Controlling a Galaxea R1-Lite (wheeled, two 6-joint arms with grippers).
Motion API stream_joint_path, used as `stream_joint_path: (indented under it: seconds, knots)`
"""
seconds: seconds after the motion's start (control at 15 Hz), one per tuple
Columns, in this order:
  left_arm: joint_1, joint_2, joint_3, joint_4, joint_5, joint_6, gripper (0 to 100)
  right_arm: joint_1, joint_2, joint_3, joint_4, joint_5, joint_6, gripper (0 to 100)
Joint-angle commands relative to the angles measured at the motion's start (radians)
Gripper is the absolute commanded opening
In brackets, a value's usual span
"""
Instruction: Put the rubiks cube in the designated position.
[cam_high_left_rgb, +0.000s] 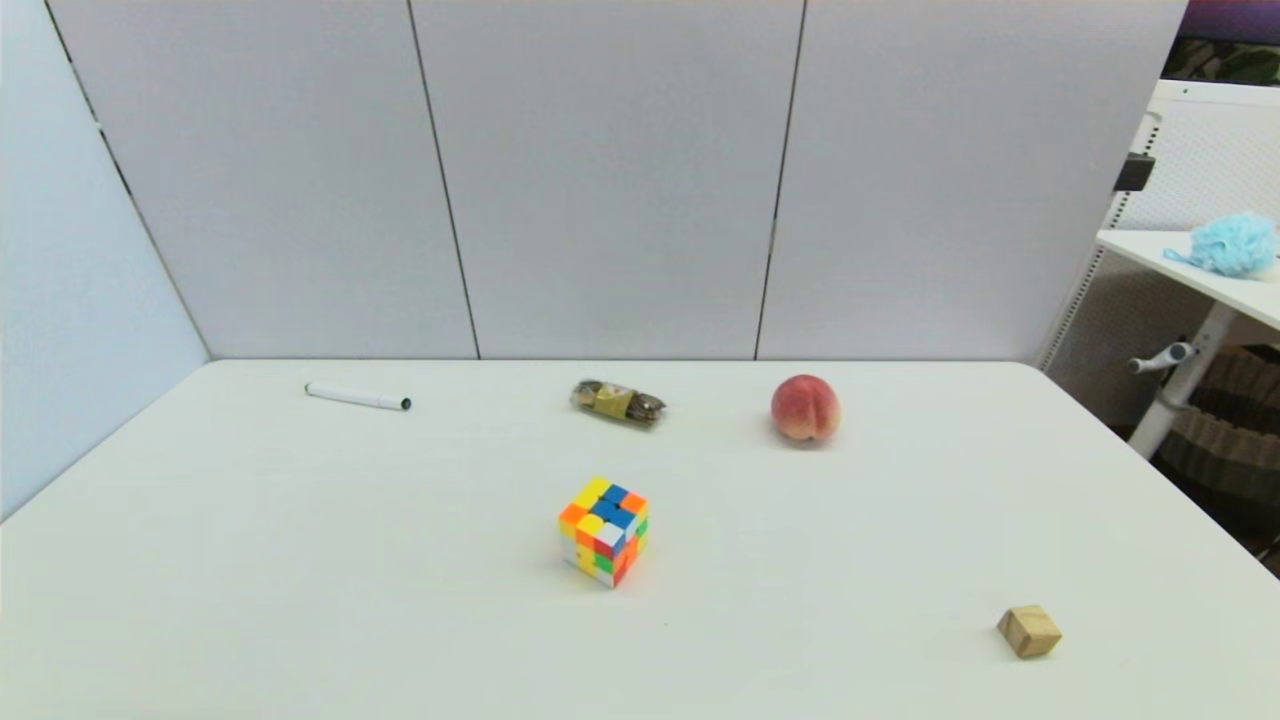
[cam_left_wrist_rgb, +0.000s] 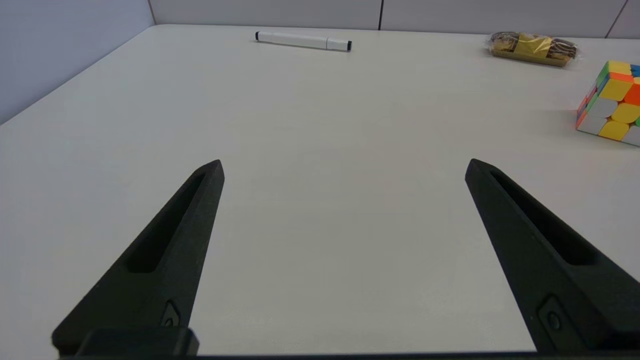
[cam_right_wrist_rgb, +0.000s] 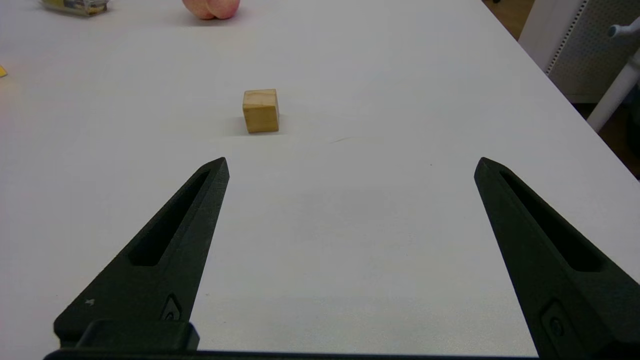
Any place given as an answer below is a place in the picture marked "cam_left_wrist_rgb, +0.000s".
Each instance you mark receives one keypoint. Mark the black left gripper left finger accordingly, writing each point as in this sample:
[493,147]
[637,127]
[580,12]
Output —
[165,260]

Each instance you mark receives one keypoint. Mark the white marker pen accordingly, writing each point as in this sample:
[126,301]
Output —
[303,41]

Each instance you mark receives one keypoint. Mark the multicoloured rubiks cube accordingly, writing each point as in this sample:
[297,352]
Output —
[612,105]

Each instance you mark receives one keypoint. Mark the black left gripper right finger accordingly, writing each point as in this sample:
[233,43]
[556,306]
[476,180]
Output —
[545,260]

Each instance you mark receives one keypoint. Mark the wrapped chocolate snack pack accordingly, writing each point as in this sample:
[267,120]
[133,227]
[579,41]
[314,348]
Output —
[532,48]

